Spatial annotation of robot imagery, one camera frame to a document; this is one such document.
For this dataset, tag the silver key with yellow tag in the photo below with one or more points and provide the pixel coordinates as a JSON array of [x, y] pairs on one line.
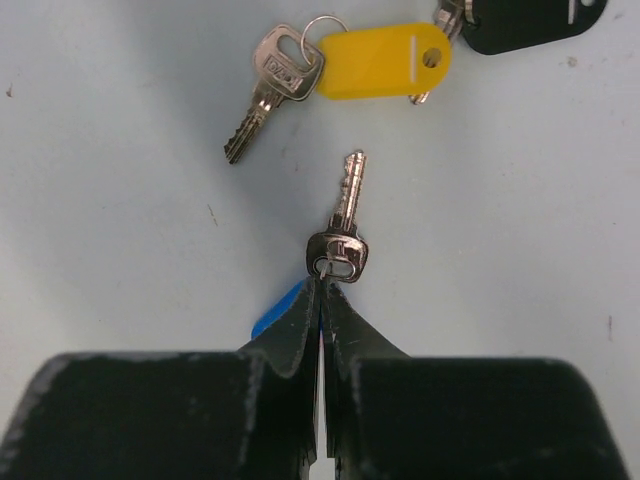
[[279, 78]]

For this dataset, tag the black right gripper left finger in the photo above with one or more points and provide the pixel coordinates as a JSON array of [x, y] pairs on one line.
[[243, 414]]

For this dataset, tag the silver key with black tag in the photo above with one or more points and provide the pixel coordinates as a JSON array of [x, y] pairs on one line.
[[452, 15]]

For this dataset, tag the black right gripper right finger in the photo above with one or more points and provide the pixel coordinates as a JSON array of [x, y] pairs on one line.
[[390, 415]]

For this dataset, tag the silver key with blue tag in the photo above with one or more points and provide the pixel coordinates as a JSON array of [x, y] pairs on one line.
[[338, 252]]

